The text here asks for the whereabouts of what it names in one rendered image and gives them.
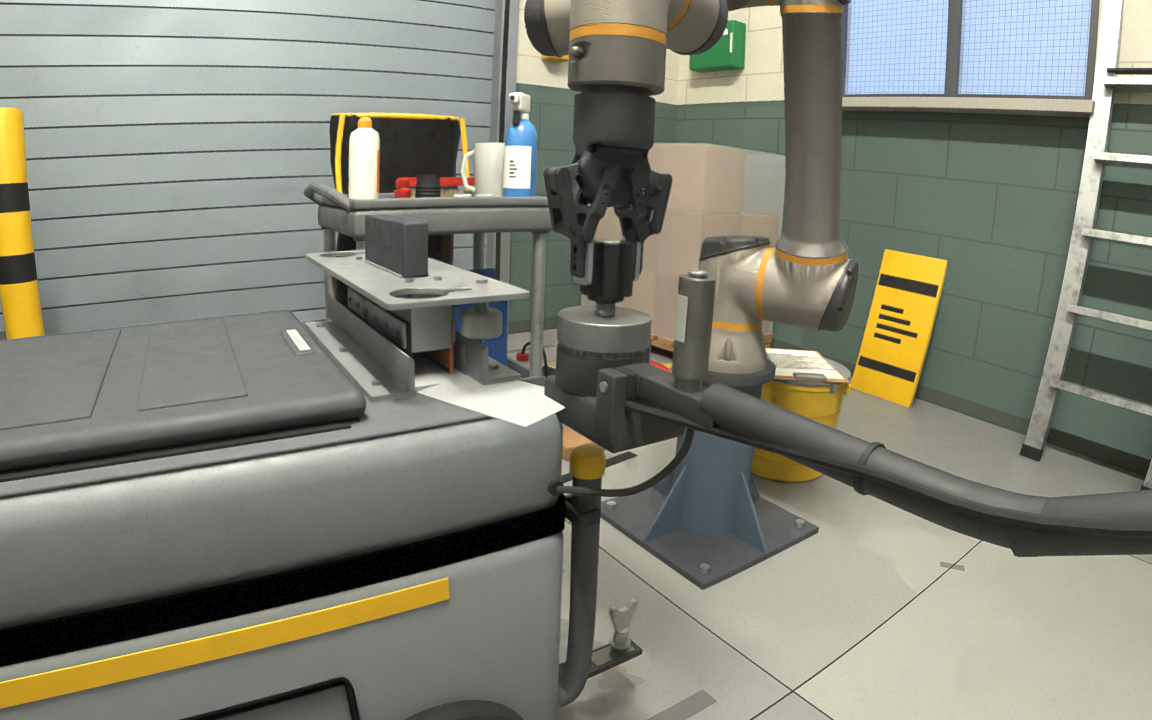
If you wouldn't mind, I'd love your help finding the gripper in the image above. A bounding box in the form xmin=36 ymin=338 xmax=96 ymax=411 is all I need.
xmin=544 ymin=93 xmax=674 ymax=291

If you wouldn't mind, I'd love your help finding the black star knob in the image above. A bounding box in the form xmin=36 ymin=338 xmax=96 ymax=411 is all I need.
xmin=586 ymin=240 xmax=642 ymax=319

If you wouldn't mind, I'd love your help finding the light grey metal cradle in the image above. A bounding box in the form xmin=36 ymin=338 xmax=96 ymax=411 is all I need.
xmin=304 ymin=248 xmax=534 ymax=396

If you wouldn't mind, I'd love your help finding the grey squeegee plate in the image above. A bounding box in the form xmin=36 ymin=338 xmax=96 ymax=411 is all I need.
xmin=561 ymin=640 xmax=644 ymax=681

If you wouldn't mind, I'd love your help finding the beige cardboard box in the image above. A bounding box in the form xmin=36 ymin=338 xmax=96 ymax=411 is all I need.
xmin=636 ymin=143 xmax=785 ymax=346

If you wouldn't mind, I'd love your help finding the blue spray bottle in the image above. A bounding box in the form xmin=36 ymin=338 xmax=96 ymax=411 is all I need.
xmin=503 ymin=92 xmax=539 ymax=197

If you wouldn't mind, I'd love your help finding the white mug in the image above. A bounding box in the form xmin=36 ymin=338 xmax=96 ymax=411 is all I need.
xmin=463 ymin=142 xmax=505 ymax=197

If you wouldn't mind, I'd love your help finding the grey metal cart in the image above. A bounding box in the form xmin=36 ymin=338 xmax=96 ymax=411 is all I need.
xmin=304 ymin=180 xmax=554 ymax=381

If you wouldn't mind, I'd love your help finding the blue container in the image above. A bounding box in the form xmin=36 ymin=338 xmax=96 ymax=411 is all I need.
xmin=484 ymin=268 xmax=509 ymax=361

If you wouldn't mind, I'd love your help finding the black case with yellow trim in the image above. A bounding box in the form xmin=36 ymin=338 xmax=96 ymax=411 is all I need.
xmin=329 ymin=112 xmax=469 ymax=197

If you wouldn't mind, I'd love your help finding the white sheet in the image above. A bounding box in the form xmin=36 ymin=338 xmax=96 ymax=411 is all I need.
xmin=414 ymin=375 xmax=565 ymax=431

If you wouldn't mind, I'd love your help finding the clipboard with paper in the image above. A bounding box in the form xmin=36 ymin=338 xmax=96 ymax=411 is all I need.
xmin=764 ymin=348 xmax=852 ymax=386

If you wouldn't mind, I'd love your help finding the white bottle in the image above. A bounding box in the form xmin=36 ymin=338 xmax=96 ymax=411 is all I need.
xmin=348 ymin=116 xmax=381 ymax=200

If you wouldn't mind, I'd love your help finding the yellow drum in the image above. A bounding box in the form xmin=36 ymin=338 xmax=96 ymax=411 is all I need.
xmin=751 ymin=378 xmax=849 ymax=483

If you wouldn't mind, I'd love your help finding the yellow sign with black bars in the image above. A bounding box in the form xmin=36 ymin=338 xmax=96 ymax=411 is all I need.
xmin=851 ymin=249 xmax=949 ymax=408

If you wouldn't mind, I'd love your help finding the window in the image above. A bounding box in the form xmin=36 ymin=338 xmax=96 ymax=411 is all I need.
xmin=841 ymin=0 xmax=1105 ymax=113

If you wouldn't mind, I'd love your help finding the grey pipe with yellow cap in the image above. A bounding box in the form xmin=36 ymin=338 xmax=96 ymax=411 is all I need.
xmin=554 ymin=443 xmax=605 ymax=706

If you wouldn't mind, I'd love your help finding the grey roller shutter door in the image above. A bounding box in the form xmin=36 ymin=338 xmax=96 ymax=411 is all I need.
xmin=0 ymin=0 xmax=509 ymax=361

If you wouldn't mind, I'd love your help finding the grey floor scrubber body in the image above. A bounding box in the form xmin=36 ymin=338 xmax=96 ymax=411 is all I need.
xmin=0 ymin=310 xmax=602 ymax=720

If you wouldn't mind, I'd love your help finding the dark grey scrubber lid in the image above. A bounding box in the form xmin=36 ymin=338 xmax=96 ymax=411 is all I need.
xmin=0 ymin=310 xmax=369 ymax=483

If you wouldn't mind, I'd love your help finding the grey metal ladder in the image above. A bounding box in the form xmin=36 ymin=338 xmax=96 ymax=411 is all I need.
xmin=1021 ymin=68 xmax=1152 ymax=491

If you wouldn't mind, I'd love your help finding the yellow and black bollard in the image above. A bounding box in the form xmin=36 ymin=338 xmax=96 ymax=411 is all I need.
xmin=0 ymin=107 xmax=45 ymax=341

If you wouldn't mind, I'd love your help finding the grey handle pivot hub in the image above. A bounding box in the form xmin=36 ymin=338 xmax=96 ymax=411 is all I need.
xmin=546 ymin=305 xmax=697 ymax=453

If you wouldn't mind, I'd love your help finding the dark grey stop post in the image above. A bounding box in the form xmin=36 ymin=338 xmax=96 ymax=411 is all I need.
xmin=674 ymin=272 xmax=717 ymax=391

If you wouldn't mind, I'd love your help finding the green wall sign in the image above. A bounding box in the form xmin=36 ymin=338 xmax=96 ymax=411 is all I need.
xmin=689 ymin=20 xmax=747 ymax=73

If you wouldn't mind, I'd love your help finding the black cable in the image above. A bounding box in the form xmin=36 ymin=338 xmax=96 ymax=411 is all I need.
xmin=548 ymin=428 xmax=699 ymax=501

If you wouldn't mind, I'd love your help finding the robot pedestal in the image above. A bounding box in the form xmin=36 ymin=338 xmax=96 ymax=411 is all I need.
xmin=601 ymin=380 xmax=819 ymax=589

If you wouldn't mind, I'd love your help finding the dark grey folding handle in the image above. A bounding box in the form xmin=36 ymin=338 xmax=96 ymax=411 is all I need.
xmin=626 ymin=375 xmax=1152 ymax=558

